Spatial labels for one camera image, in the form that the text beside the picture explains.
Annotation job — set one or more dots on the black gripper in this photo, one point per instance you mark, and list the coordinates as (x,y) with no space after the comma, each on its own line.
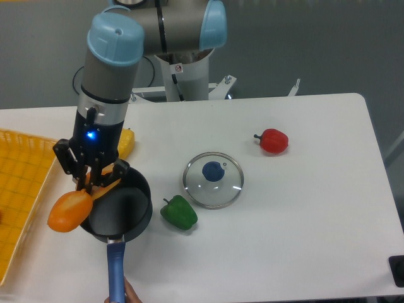
(92,145)

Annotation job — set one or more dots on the person's hand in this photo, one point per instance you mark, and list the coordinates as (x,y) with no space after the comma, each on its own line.
(130,295)

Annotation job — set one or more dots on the red bell pepper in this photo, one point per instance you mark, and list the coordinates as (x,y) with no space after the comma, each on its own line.
(273,141)

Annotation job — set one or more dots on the white bracket behind table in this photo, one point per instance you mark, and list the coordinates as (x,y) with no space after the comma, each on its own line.
(293,91)

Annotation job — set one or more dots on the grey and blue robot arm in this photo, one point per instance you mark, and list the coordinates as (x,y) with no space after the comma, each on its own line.
(118,38)

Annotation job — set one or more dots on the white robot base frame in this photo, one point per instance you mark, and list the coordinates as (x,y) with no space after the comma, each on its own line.
(185,78)

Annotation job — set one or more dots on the glass lid with blue knob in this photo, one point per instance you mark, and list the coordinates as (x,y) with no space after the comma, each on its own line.
(213,180)

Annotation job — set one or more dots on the black device at table edge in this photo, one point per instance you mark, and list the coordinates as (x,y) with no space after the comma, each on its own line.
(396,264)

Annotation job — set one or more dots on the yellow bell pepper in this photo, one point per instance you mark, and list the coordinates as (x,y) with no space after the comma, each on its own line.
(126,143)

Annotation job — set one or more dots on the yellow plastic basket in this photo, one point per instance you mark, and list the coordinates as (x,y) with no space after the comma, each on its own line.
(27,165)

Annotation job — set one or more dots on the green bell pepper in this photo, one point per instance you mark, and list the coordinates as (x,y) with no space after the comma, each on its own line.
(179,213)

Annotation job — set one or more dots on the long orange bread loaf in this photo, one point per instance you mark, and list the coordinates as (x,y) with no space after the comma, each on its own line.
(72,208)

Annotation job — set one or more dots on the black pot with blue handle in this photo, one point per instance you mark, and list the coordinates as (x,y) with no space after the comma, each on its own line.
(117,217)

